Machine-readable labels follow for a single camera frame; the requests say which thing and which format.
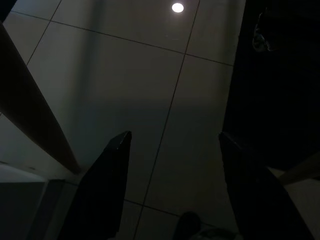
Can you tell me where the light wooden table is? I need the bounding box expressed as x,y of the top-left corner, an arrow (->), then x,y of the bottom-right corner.
0,21 -> 320,186

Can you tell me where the grey flat panel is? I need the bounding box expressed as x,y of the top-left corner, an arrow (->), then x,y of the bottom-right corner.
0,162 -> 78,240

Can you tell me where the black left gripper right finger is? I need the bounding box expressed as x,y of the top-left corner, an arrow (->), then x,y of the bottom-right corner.
218,131 -> 316,240

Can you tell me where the black robot foot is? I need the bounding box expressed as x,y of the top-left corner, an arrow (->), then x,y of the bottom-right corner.
173,211 -> 241,240

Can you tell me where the shiny crumpled plastic piece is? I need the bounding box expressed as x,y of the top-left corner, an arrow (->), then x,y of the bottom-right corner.
252,12 -> 276,52

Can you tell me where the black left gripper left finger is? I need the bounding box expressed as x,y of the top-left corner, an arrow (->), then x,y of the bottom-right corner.
57,130 -> 133,240

